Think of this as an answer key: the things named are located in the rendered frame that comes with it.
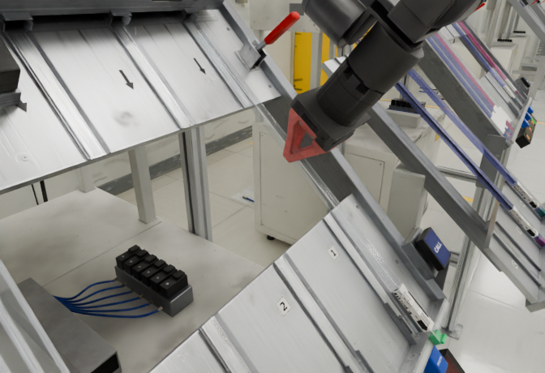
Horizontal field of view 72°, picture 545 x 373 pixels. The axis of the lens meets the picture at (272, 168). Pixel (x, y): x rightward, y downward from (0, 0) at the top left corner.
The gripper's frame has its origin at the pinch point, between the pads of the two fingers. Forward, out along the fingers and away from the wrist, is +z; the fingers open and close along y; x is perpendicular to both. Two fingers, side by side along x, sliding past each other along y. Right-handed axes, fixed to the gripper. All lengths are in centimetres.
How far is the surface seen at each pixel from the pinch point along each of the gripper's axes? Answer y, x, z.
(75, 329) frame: 22.6, -1.6, 35.2
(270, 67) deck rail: -8.2, -13.0, -1.0
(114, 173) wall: -75, -86, 172
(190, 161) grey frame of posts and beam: -10.1, -16.5, 29.7
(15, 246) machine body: 16, -28, 62
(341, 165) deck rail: -8.1, 5.0, 0.8
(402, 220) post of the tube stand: -29.6, 20.5, 12.5
